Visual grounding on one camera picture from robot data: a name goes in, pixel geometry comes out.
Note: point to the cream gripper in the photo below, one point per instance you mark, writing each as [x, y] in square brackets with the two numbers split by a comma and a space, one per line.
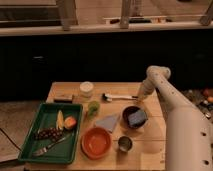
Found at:
[143, 92]

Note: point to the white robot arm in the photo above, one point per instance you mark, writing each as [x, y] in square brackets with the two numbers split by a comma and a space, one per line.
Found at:
[189, 134]

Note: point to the dark bowl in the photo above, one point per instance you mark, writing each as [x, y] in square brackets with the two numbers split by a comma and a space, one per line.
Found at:
[127, 111]

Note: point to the red bowl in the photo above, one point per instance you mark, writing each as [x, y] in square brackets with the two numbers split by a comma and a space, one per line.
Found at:
[96, 143]

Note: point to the blue sponge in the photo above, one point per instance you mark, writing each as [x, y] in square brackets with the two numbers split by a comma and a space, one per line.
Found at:
[137, 119]

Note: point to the grey folded cloth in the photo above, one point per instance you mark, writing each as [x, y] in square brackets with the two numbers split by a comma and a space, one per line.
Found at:
[109, 122]

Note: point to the spice bottle rack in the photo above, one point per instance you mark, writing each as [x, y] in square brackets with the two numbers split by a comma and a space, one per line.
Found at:
[203, 99]

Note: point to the green plastic cup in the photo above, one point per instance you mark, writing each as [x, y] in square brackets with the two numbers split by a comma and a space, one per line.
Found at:
[93, 108]

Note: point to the small metal cup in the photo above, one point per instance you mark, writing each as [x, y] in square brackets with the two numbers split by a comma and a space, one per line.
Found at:
[124, 144]

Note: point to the white lidded jar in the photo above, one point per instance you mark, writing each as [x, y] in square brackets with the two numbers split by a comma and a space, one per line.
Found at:
[86, 89]

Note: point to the orange peach fruit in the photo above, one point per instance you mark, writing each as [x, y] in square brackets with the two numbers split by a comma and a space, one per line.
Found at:
[69, 123]

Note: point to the dark wooden block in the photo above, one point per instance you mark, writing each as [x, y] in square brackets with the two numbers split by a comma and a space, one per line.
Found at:
[63, 98]

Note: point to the yellow banana piece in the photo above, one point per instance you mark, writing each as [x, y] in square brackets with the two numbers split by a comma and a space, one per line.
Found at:
[60, 120]

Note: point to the green plastic tray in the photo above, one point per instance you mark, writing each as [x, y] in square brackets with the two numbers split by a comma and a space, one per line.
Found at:
[45, 142]

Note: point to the bunch of dark grapes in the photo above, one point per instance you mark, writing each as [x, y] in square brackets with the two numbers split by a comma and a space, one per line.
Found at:
[49, 133]

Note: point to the metal fork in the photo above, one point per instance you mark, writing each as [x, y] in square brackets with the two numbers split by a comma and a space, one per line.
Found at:
[45, 149]

